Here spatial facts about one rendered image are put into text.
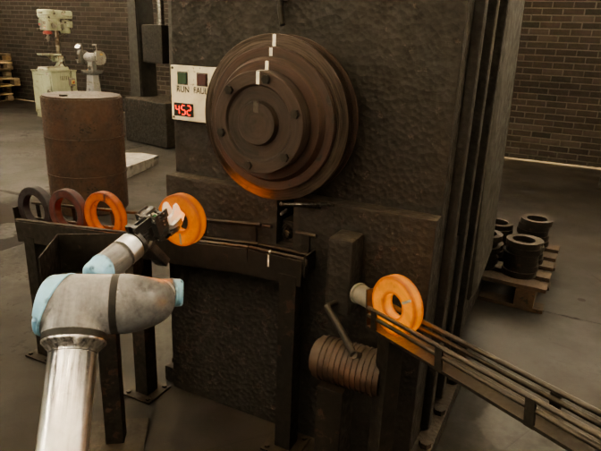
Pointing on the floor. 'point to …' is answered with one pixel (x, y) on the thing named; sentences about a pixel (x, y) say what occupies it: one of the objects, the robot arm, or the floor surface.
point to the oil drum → (85, 144)
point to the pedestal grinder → (91, 66)
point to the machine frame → (346, 197)
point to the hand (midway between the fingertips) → (181, 213)
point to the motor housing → (339, 388)
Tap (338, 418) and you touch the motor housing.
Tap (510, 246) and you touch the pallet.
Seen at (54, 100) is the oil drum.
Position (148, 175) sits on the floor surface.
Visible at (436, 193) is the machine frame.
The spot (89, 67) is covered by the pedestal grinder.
